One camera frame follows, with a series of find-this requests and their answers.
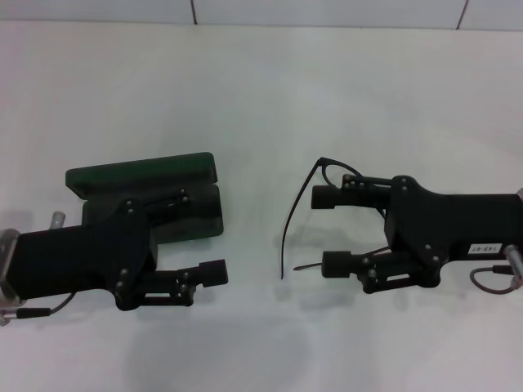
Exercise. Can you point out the green glasses case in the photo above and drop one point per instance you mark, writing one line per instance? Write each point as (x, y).
(143, 169)

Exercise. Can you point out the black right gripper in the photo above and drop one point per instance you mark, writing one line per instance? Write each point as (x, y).
(449, 228)

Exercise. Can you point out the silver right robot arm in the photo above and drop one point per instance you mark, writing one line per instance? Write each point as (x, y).
(520, 196)

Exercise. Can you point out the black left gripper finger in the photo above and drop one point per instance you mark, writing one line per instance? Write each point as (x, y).
(212, 273)

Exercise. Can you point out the silver left gripper connector post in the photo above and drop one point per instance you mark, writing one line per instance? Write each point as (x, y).
(58, 219)

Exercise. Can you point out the black glasses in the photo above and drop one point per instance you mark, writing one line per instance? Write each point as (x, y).
(295, 204)

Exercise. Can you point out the silver gripper connector post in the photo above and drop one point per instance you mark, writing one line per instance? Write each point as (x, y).
(516, 263)
(58, 219)

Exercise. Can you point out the silver right gripper connector post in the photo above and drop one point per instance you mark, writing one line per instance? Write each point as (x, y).
(516, 263)

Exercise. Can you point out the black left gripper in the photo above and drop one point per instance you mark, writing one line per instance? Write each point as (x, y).
(81, 261)

